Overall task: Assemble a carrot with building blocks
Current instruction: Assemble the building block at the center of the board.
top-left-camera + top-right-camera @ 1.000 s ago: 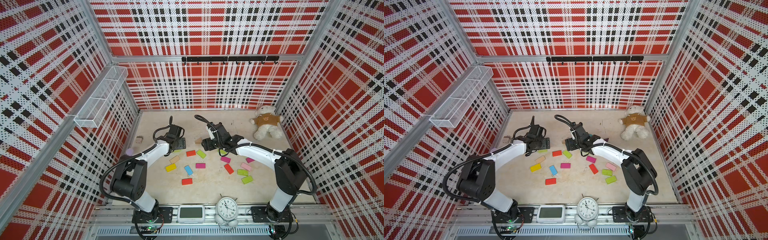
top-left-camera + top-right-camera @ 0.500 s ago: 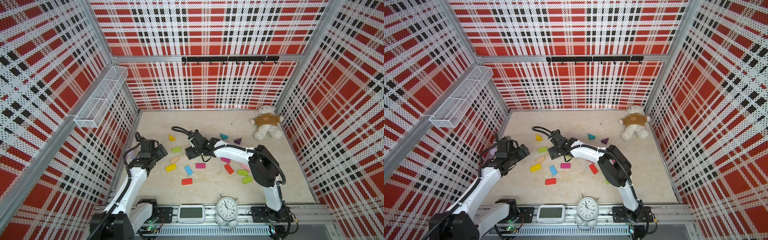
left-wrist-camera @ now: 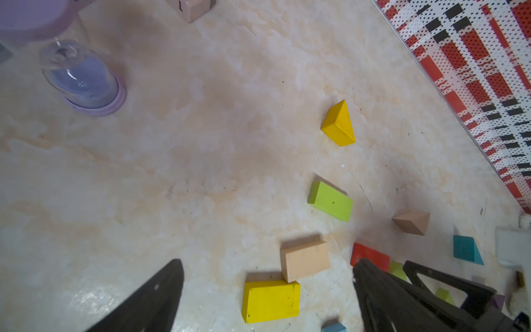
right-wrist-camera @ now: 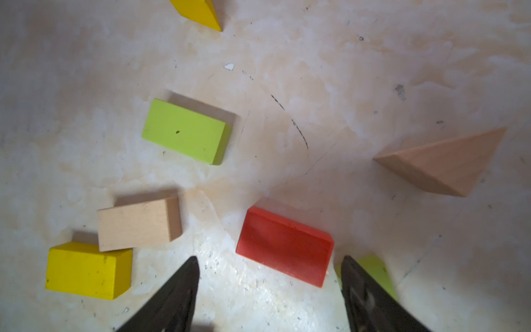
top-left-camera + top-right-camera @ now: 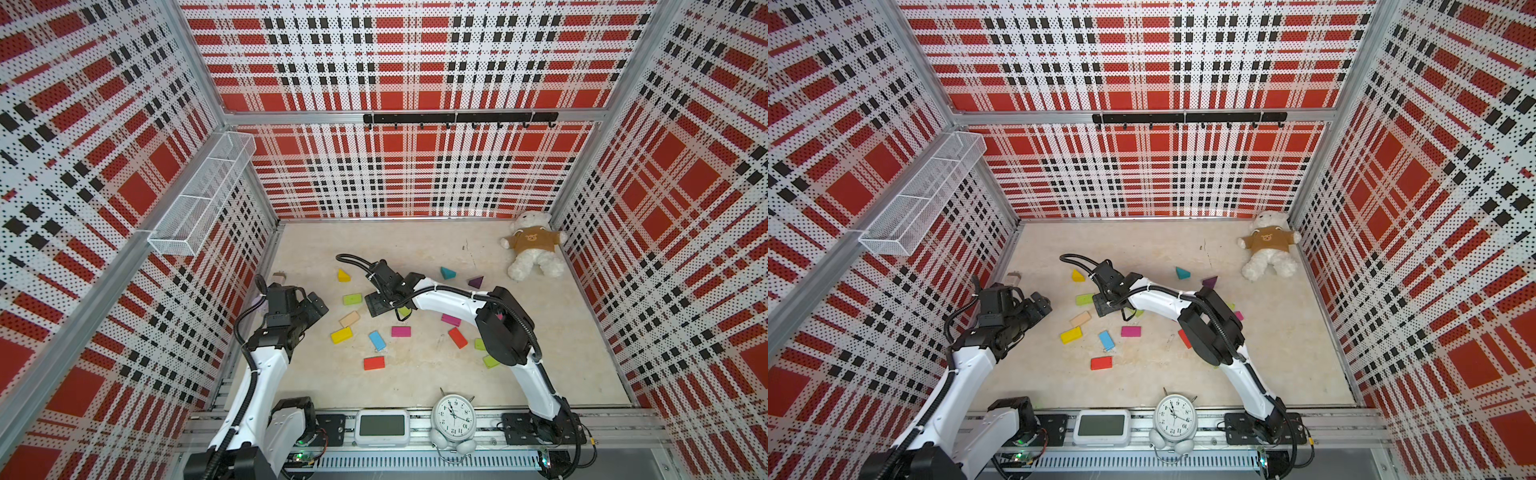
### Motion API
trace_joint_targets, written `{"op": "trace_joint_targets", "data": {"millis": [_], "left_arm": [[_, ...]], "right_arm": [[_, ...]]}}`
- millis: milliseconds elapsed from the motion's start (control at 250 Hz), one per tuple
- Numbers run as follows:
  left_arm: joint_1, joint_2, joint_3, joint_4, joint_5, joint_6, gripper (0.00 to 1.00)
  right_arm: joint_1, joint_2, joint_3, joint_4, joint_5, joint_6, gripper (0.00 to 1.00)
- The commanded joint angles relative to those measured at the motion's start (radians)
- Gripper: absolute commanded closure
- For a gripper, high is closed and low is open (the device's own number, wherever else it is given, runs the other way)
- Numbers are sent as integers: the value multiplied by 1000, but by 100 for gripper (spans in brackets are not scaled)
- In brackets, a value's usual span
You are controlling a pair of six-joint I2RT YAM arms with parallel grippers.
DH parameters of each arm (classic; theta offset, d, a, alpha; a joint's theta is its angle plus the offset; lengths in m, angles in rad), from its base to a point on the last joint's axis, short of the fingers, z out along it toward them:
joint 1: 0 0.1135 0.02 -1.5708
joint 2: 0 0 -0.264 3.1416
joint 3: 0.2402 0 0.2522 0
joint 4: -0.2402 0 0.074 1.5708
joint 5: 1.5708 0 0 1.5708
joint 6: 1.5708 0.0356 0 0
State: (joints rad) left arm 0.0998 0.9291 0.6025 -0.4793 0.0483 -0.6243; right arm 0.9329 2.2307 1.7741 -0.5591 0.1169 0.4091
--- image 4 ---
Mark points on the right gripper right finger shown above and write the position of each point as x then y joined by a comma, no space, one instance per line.
369,307

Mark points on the natural wood rectangular block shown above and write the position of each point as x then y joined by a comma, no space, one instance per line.
141,224

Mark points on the red block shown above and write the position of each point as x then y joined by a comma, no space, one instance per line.
287,246

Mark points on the yellow triangle block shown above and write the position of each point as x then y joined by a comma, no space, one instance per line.
200,11

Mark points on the natural wood triangle block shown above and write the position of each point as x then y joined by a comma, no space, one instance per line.
450,167

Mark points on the yellow rectangular block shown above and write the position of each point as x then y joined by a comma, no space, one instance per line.
81,269

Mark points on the lime green block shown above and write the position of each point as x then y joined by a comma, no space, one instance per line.
376,268
187,132

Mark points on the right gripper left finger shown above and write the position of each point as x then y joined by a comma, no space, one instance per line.
172,307

